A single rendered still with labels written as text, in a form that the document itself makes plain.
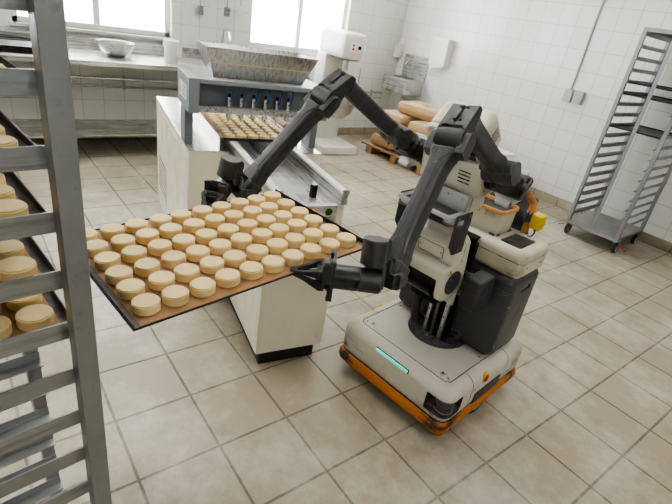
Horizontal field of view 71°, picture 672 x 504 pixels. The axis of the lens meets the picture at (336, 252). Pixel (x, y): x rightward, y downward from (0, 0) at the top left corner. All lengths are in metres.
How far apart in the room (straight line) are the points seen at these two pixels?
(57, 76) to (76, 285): 0.28
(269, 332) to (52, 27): 1.75
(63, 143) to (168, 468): 1.47
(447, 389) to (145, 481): 1.17
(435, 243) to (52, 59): 1.48
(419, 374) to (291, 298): 0.64
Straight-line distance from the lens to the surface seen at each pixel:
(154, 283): 0.98
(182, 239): 1.13
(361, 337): 2.19
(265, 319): 2.15
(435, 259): 1.88
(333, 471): 1.97
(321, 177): 2.12
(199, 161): 2.48
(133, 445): 2.04
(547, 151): 5.92
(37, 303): 0.90
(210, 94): 2.50
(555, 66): 5.95
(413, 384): 2.07
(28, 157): 0.70
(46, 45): 0.65
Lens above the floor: 1.54
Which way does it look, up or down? 27 degrees down
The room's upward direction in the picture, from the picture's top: 10 degrees clockwise
